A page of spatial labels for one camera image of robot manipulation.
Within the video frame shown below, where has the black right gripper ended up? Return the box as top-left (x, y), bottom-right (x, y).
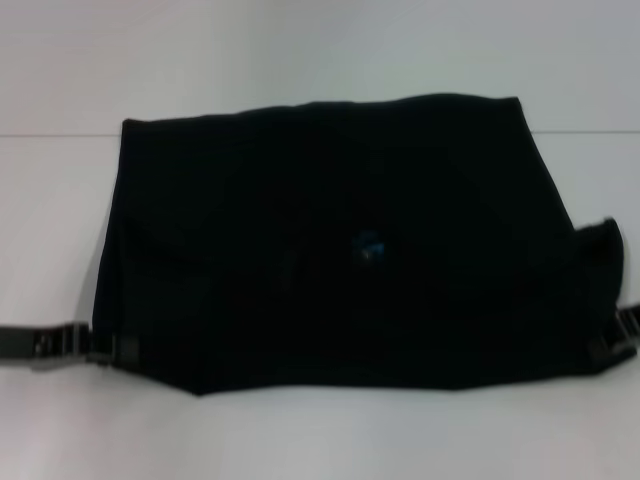
top-left (588, 304), bottom-right (640, 363)

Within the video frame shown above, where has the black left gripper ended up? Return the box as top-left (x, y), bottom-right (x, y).
top-left (0, 322), bottom-right (140, 374)

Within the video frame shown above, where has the black shirt with FREE print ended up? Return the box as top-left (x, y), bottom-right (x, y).
top-left (92, 92), bottom-right (632, 400)

